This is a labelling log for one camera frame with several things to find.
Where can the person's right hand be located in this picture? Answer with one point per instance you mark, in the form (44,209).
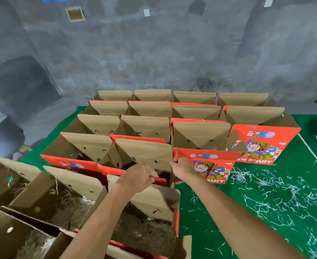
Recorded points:
(184,170)

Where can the person's left hand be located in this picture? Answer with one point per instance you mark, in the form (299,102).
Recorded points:
(137,178)

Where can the group of red fruit boxes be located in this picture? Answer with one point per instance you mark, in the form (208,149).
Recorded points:
(201,132)

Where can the person's right forearm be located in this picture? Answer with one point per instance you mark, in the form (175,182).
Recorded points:
(239,218)

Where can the person's left forearm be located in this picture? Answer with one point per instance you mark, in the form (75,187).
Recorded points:
(93,229)

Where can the grey plastic chair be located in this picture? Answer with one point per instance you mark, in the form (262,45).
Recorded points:
(2,140)

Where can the yellow framed wall plate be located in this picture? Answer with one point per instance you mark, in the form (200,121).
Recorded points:
(75,14)

